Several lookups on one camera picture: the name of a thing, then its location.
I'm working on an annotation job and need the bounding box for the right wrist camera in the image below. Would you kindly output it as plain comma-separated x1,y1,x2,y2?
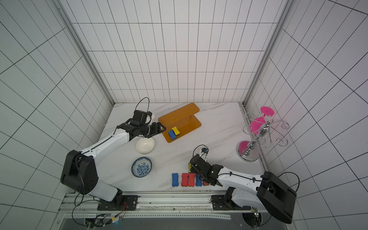
200,147,209,161

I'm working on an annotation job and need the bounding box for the blue eraser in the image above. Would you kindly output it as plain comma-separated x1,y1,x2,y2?
172,173,179,187
195,174,203,187
168,130,177,140

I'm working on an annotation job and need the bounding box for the white bowl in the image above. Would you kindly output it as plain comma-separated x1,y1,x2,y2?
136,138,155,154

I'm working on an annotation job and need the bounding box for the left electronics board with wires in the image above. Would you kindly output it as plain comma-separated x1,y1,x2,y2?
84,213,127,228

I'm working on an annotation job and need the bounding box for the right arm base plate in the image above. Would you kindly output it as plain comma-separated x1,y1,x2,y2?
210,195,252,211

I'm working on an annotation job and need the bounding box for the orange wooden two-tier shelf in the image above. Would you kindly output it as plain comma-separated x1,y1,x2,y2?
158,103,202,143

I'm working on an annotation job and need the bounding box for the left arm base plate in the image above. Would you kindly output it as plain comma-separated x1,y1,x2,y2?
97,195,139,211

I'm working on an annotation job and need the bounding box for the blue patterned bowl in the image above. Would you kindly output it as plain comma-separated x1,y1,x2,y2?
131,157,152,178

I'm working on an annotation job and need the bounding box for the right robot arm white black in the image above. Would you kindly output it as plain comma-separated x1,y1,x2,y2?
189,154,297,224

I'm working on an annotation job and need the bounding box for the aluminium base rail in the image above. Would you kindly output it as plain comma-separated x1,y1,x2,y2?
59,190,267,219

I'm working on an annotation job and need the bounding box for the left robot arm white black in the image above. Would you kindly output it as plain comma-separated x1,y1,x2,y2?
60,110,166,202

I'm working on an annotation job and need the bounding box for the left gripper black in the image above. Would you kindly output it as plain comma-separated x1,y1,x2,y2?
139,122,166,139

